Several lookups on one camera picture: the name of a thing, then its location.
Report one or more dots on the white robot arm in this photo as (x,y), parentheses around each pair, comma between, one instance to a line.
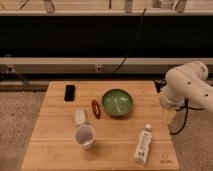
(187,81)

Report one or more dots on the green bowl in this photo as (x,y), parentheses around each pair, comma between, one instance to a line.
(117,102)

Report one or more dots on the black smartphone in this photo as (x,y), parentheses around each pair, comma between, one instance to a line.
(69,93)

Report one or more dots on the small white box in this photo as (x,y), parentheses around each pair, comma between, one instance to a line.
(80,117)

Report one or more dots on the wooden table board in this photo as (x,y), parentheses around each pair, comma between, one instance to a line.
(52,146)

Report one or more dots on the white plastic bottle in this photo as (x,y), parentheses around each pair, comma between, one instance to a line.
(142,148)

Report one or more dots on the white wall outlet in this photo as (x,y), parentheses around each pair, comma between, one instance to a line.
(99,68)

